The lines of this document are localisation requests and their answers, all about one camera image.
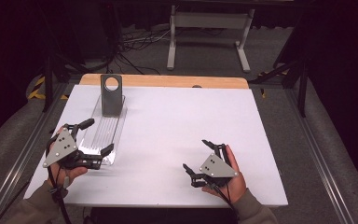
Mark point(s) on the aluminium rail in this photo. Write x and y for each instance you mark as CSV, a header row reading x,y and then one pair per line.
x,y
15,168
320,161

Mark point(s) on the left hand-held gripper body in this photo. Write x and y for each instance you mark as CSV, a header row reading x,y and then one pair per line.
x,y
60,147

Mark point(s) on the grey phone case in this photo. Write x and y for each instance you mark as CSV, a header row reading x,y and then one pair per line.
x,y
111,102

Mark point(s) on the white metal stand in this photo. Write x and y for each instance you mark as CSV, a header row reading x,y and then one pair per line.
x,y
209,20

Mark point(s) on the clear plastic packaging box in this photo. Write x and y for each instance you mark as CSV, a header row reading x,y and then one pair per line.
x,y
105,137

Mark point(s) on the yellow black floor tape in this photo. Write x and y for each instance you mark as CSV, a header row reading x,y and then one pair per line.
x,y
38,90

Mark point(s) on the wooden table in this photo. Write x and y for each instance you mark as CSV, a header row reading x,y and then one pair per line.
x,y
167,81

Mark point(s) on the person's left hand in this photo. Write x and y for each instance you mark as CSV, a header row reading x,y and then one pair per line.
x,y
71,174

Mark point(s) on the black metal stand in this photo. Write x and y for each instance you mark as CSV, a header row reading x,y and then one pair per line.
x,y
48,84
301,90

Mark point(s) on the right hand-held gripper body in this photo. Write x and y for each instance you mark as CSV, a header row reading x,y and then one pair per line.
x,y
217,168

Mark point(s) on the person's right hand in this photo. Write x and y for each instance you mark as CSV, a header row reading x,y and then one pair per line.
x,y
236,186

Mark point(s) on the white board sheet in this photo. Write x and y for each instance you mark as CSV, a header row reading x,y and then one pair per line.
x,y
161,124

